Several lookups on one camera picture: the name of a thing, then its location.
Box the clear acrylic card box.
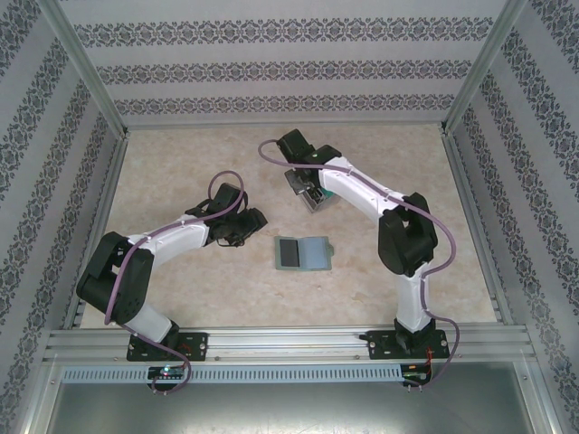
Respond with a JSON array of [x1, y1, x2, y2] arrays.
[[283, 169, 339, 215]]

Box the green card holder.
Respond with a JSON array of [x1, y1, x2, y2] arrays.
[[273, 234, 337, 272]]

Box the left controller circuit board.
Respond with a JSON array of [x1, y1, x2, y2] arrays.
[[147, 364, 187, 381]]

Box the controller circuit board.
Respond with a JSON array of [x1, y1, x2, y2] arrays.
[[401, 363, 434, 384], [147, 364, 187, 381]]

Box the grey metal sheet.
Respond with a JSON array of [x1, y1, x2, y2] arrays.
[[44, 382, 551, 434]]

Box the right controller circuit board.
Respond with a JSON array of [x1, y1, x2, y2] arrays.
[[401, 363, 434, 384]]

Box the aluminium rear rail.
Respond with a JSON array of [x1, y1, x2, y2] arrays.
[[120, 119, 450, 133]]

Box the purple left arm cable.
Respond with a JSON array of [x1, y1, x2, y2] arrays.
[[103, 170, 250, 397]]

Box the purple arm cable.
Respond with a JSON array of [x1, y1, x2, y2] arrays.
[[257, 138, 462, 390], [103, 170, 250, 397]]

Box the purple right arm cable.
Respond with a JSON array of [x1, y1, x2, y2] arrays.
[[257, 138, 462, 390]]

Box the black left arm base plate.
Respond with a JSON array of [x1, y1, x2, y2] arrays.
[[126, 332, 210, 363]]

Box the aluminium side rail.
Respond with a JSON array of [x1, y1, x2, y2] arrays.
[[441, 130, 516, 326], [62, 133, 132, 330]]

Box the aluminium mounting rail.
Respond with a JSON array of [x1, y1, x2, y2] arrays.
[[43, 325, 540, 365]]

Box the slotted grey cable duct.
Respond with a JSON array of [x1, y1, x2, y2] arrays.
[[60, 363, 404, 385]]

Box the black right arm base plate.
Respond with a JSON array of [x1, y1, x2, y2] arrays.
[[365, 329, 451, 362]]

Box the aluminium frame post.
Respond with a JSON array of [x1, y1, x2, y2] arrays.
[[439, 0, 531, 137], [38, 0, 132, 139]]

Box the aluminium frame leg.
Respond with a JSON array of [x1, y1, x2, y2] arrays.
[[20, 356, 61, 434], [524, 360, 563, 434]]

